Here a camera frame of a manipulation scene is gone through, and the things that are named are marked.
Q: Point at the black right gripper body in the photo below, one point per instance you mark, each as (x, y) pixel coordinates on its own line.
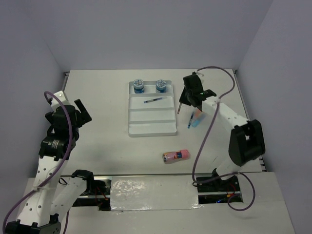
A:
(190, 95)

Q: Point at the teal pen refill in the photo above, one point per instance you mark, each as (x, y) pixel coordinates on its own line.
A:
(191, 119)

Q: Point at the orange pink highlighter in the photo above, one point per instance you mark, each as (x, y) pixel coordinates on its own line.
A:
(197, 113)

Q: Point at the blue pen refill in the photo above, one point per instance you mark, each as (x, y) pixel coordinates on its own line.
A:
(155, 99)

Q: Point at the blue highlighter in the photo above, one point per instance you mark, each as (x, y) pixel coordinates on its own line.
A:
(196, 121)

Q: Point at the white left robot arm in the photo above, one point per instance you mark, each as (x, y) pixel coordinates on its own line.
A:
(43, 211)

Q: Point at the pink capsule pencil case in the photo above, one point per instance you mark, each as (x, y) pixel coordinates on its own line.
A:
(175, 156)

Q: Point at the white compartment tray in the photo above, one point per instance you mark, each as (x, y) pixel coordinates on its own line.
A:
(155, 119)

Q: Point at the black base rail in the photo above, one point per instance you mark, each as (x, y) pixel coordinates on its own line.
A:
(99, 195)

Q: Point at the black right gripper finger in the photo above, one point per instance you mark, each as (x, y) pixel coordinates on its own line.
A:
(184, 97)
(198, 102)

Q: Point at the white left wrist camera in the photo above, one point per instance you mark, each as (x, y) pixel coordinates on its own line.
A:
(61, 97)

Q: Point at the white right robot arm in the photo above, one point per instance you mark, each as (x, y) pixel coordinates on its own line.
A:
(246, 141)

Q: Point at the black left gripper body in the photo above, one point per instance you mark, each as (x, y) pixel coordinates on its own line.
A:
(78, 124)

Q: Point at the blue paint jar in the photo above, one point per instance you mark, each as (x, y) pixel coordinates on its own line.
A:
(138, 86)
(161, 86)

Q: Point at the silver foil plate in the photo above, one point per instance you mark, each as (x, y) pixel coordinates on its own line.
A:
(151, 193)

